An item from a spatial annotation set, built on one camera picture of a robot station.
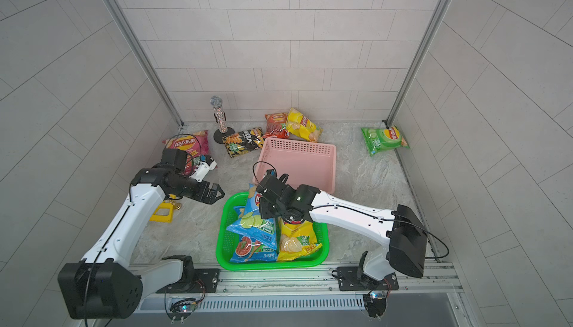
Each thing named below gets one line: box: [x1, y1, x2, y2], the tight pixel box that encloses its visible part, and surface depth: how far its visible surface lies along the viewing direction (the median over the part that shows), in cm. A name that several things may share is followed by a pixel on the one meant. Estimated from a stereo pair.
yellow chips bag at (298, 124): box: [286, 107, 324, 143], surface depth 104 cm
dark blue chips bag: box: [229, 234, 278, 263], surface depth 72 cm
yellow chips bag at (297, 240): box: [277, 217, 323, 263], surface depth 74 cm
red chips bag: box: [261, 112, 291, 139], surface depth 106 cm
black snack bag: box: [222, 126, 265, 159], surface depth 104 cm
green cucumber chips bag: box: [360, 126, 410, 157], surface depth 104 cm
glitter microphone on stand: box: [209, 95, 236, 145], surface depth 98 cm
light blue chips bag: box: [226, 183, 279, 249], surface depth 70 cm
